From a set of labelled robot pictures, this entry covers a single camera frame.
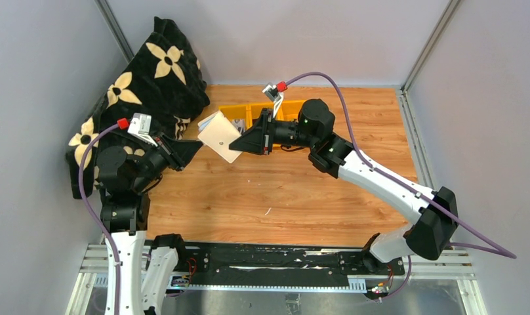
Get beige leather card holder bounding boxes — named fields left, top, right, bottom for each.
left=197, top=111, right=242, bottom=163

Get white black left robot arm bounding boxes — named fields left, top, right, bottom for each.
left=97, top=136, right=203, bottom=314

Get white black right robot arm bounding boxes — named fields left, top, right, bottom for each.
left=229, top=99, right=458, bottom=268

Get white cards in bin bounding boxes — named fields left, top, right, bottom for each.
left=231, top=119, right=246, bottom=134

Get yellow bin middle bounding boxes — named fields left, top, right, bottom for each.
left=246, top=102, right=274, bottom=127

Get yellow bin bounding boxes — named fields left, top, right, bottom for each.
left=277, top=100, right=305, bottom=121
left=218, top=104, right=247, bottom=123
left=246, top=102, right=274, bottom=127

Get yellow bin right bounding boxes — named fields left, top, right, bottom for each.
left=277, top=100, right=305, bottom=121

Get yellow bin left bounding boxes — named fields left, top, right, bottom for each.
left=218, top=104, right=247, bottom=123

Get black floral plush blanket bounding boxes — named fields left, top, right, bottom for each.
left=65, top=17, right=210, bottom=200

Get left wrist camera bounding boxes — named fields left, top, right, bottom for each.
left=117, top=113, right=157, bottom=147

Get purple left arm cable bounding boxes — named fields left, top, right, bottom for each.
left=78, top=123, right=123, bottom=315

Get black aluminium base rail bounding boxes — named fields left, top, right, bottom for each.
left=78, top=241, right=477, bottom=301

